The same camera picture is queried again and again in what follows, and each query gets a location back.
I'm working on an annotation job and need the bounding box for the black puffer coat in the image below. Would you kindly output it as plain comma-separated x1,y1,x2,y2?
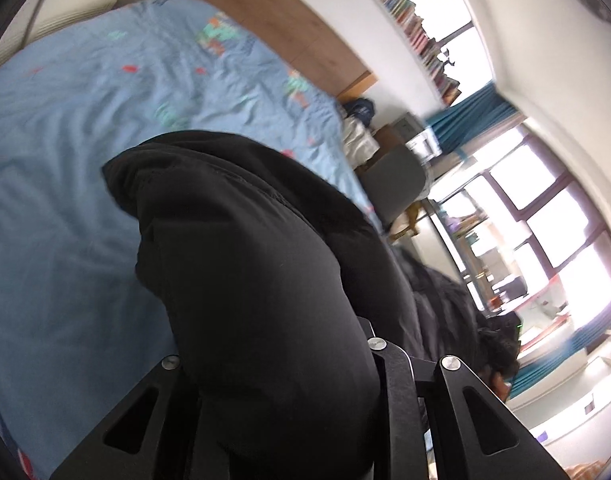
103,131,519,479

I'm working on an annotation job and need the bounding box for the blue dinosaur print bedsheet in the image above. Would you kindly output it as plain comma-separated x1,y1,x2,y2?
0,0,387,480

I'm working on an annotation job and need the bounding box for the grey office chair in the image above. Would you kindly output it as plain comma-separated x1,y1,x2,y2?
359,145,430,230

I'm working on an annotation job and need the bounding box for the white printer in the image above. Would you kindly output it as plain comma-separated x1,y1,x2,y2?
391,113,442,162

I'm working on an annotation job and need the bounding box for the teal curtain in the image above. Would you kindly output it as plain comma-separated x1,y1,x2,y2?
426,81,519,154

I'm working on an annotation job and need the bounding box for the white cloth pile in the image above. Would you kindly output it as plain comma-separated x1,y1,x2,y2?
342,116,379,169

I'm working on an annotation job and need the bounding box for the dark blue backpack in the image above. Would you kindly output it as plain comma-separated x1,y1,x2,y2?
342,98,376,127

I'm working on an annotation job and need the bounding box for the row of books on shelf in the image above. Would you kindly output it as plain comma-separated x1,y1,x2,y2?
377,0,473,106

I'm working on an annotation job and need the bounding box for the wooden bed headboard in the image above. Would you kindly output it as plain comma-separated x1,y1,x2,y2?
205,0,377,103

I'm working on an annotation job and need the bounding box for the metal desk rail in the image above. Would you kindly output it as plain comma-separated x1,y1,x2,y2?
414,200,487,311

